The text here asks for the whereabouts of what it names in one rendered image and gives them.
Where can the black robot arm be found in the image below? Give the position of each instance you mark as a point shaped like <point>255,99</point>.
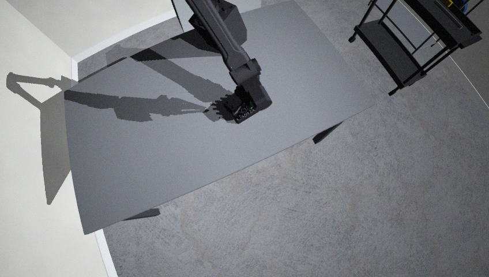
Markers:
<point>244,71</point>

